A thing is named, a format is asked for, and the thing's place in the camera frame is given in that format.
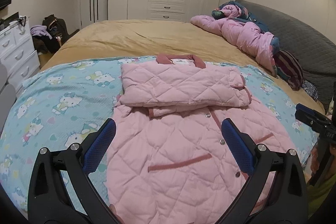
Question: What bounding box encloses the pink quilted jacket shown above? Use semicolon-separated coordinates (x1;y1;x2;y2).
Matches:
106;57;294;223

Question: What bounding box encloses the green sleeved right forearm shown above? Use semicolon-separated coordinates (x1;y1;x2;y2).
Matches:
307;174;336;218

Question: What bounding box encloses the lavender clothes pile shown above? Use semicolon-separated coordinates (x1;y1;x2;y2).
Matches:
30;25;52;39

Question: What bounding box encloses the right hand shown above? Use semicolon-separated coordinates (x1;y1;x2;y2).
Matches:
310;145;319;174

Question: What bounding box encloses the left hand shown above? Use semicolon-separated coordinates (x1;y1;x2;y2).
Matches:
109;204;125;224

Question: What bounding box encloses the grey padded headboard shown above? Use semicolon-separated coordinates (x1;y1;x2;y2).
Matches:
236;0;336;111

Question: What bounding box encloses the Hello Kitty blue blanket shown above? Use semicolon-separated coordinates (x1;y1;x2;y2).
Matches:
1;56;317;215

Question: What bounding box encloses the pink floral comforter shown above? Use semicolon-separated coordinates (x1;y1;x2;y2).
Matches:
190;1;280;76

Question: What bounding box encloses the white drawer dresser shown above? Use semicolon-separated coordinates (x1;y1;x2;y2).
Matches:
0;16;40;96

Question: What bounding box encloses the tan bed sheet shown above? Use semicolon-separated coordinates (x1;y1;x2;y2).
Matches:
39;19;326;114

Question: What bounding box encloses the black bag on floor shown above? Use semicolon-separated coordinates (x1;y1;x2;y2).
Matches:
42;14;70;53

